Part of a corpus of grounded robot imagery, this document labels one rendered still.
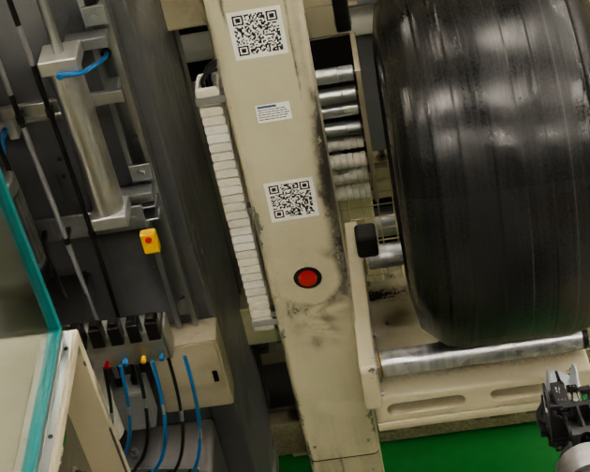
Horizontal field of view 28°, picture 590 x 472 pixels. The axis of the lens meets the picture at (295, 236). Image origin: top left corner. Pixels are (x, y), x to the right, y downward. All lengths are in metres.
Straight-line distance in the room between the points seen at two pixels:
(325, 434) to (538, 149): 0.78
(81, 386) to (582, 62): 0.81
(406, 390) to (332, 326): 0.16
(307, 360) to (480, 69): 0.65
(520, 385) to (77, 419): 0.73
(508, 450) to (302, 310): 1.17
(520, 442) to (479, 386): 1.07
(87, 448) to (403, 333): 0.68
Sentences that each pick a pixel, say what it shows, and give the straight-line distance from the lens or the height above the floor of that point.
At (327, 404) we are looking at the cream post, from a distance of 2.10.
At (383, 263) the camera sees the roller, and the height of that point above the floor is 0.90.
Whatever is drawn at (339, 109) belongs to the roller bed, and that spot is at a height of 1.11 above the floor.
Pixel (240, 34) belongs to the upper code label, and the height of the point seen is 1.51.
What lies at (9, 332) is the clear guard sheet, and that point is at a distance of 1.42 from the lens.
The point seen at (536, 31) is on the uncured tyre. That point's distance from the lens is 1.65.
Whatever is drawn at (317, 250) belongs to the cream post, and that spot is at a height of 1.11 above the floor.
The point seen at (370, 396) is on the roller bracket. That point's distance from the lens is 1.93.
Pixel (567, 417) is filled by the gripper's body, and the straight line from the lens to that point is 1.60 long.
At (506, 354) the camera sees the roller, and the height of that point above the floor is 0.90.
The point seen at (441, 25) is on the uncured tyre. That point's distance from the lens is 1.66.
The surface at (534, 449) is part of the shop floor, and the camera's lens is 3.01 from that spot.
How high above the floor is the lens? 2.27
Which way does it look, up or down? 38 degrees down
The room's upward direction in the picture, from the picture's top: 12 degrees counter-clockwise
